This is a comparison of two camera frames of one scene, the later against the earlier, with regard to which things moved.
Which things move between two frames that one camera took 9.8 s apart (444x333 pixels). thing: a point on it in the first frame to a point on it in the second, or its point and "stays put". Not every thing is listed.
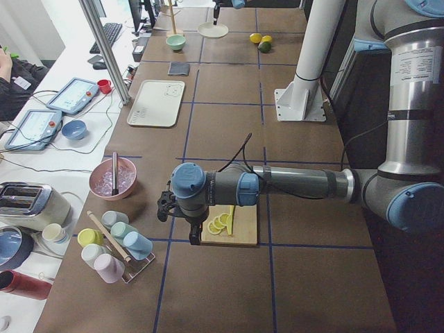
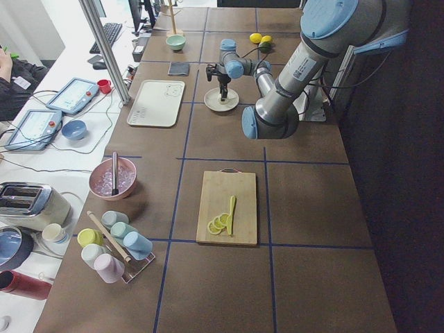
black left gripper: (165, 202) to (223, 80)
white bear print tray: (157, 103) stays put
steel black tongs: (115, 175) stays put
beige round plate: (210, 30) to (212, 100)
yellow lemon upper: (255, 37) stays put
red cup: (105, 86) stays put
